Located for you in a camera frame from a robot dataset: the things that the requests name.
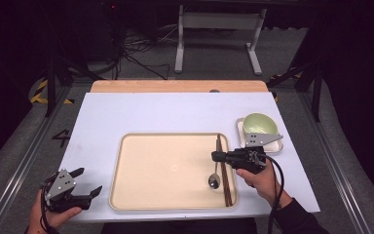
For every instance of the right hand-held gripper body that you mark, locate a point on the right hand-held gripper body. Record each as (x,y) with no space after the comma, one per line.
(250,157)

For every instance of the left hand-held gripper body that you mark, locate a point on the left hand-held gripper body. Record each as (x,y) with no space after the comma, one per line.
(60,187)

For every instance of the metal spoon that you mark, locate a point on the metal spoon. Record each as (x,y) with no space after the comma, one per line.
(214,181)

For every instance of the white square plate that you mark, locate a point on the white square plate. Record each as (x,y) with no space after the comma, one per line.
(274,148)

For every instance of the green bowl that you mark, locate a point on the green bowl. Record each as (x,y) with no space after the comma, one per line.
(259,123)

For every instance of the beige tray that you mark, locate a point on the beige tray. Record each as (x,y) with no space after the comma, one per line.
(162,172)

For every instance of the person's right hand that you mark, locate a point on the person's right hand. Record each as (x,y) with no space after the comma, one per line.
(263,185)

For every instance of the person's left hand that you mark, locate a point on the person's left hand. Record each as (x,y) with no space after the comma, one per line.
(53,219)

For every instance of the dark round table grommet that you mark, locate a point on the dark round table grommet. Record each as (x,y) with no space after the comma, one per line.
(214,91)

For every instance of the person's lap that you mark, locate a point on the person's lap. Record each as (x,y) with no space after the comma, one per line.
(181,228)

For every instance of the wooden table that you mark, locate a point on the wooden table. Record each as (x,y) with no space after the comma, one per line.
(175,86)

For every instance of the white table board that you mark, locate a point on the white table board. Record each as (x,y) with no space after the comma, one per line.
(142,110)

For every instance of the yellow black floor tape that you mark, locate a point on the yellow black floor tape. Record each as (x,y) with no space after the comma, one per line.
(39,94)

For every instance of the black tripod stand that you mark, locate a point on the black tripod stand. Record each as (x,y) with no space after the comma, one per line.
(308,78)
(56,74)

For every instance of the white metal stand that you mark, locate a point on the white metal stand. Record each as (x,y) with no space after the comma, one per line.
(220,21)

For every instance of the black equipment with red light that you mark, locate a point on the black equipment with red light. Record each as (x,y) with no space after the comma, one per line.
(105,29)

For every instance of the aluminium floor rail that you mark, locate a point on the aluminium floor rail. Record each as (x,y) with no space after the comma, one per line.
(331,146)
(22,162)

